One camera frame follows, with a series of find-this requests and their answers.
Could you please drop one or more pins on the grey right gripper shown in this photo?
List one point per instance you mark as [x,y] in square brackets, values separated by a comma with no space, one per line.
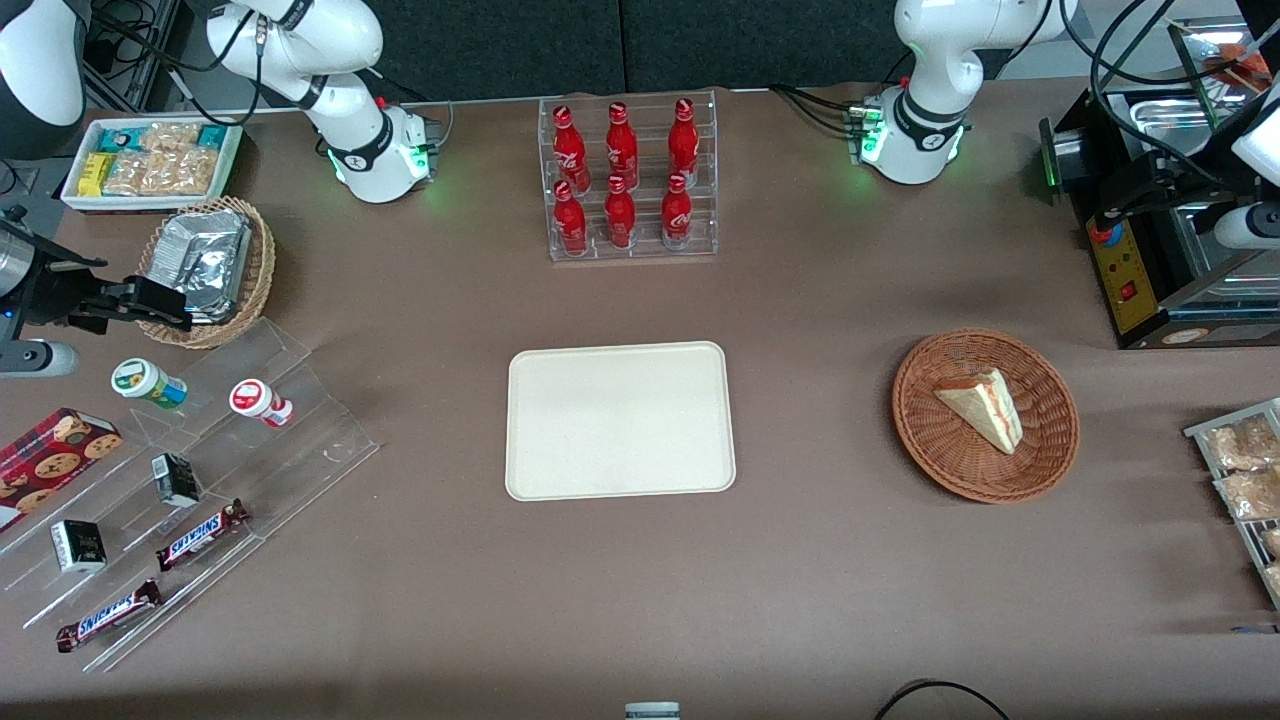
[52,293]

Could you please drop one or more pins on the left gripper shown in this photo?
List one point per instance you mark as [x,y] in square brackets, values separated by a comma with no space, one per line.
[1168,185]

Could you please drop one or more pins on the triangular sandwich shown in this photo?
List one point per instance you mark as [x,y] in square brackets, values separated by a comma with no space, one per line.
[985,405]

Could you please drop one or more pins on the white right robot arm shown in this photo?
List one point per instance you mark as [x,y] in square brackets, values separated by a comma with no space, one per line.
[330,60]

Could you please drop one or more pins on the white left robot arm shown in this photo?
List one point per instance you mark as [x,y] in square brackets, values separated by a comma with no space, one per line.
[930,60]

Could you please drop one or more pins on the white rectangular snack tray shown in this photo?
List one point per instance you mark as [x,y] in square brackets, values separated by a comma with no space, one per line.
[72,195]

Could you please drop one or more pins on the light tan wicker basket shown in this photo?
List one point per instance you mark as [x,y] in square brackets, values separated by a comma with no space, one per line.
[262,260]

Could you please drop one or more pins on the metal snack tray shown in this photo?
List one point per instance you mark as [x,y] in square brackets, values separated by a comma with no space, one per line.
[1200,432]

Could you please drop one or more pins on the brown wicker basket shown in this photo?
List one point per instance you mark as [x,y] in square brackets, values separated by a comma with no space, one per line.
[950,460]

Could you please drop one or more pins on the cream plastic tray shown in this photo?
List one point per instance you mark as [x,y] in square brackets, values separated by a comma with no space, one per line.
[600,430]

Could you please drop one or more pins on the green lid yogurt cup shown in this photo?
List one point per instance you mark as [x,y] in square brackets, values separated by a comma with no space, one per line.
[145,382]

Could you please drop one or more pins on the silver foil wrapped package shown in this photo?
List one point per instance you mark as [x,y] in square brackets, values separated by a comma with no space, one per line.
[205,260]

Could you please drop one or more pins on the clear bag of nut snacks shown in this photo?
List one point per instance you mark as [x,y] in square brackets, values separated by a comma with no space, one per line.
[185,172]
[170,138]
[127,172]

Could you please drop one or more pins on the yellow snack pack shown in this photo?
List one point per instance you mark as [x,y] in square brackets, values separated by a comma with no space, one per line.
[94,175]

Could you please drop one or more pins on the red lid yogurt cup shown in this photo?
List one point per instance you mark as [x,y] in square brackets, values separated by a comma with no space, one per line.
[255,400]

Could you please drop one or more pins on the teal snack pack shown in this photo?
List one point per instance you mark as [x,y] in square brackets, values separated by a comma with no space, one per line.
[115,138]
[212,136]

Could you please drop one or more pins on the red plaid cookie box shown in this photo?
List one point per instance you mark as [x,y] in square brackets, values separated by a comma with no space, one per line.
[50,465]

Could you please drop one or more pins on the small black white carton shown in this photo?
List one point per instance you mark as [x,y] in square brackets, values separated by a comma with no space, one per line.
[78,546]
[176,480]

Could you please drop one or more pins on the clear acrylic stepped display stand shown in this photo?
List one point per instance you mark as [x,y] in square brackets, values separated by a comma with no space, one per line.
[290,470]

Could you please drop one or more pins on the brown Snickers bar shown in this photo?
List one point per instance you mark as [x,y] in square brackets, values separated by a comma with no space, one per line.
[200,535]
[108,615]

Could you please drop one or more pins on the clear bag of crackers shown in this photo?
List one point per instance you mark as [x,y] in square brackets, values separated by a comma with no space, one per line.
[1272,542]
[1274,578]
[1240,445]
[1250,495]

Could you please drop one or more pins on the red cola bottle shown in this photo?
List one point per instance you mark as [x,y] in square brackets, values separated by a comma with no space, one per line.
[684,145]
[569,150]
[570,225]
[620,218]
[622,150]
[677,215]

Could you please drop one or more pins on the clear acrylic bottle rack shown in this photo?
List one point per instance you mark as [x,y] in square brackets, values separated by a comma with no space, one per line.
[645,95]

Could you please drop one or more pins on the small grey white device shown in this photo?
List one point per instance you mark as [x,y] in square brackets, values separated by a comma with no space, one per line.
[652,711]

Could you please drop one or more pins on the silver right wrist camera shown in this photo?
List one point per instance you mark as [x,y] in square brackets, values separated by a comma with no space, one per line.
[35,358]

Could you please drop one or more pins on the dark metal equipment frame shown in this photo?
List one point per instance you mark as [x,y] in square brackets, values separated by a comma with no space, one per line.
[150,60]

